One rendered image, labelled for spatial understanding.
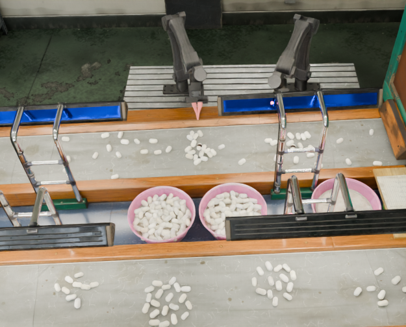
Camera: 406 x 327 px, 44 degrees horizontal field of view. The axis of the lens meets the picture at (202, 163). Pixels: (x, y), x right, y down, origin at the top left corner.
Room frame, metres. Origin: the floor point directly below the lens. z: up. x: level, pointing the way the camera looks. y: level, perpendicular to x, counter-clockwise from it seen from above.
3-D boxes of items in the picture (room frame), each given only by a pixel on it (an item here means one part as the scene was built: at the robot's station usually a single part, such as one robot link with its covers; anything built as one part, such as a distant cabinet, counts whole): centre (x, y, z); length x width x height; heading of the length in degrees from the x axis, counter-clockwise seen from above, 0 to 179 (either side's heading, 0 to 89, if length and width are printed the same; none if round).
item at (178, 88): (2.02, 0.08, 0.71); 0.20 x 0.07 x 0.08; 85
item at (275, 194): (1.36, -0.38, 0.90); 0.20 x 0.19 x 0.45; 88
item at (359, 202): (1.15, -0.54, 0.71); 0.22 x 0.22 x 0.06
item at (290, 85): (1.96, -0.52, 0.71); 0.20 x 0.07 x 0.08; 85
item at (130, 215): (1.18, 0.18, 0.72); 0.27 x 0.27 x 0.10
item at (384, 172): (1.15, -0.76, 0.77); 0.33 x 0.15 x 0.01; 178
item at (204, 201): (1.17, -0.10, 0.72); 0.27 x 0.27 x 0.10
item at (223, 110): (1.44, -0.38, 1.08); 0.62 x 0.08 x 0.07; 88
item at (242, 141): (1.51, 0.05, 0.73); 1.81 x 0.30 x 0.02; 88
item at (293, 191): (0.96, -0.36, 0.90); 0.20 x 0.19 x 0.45; 88
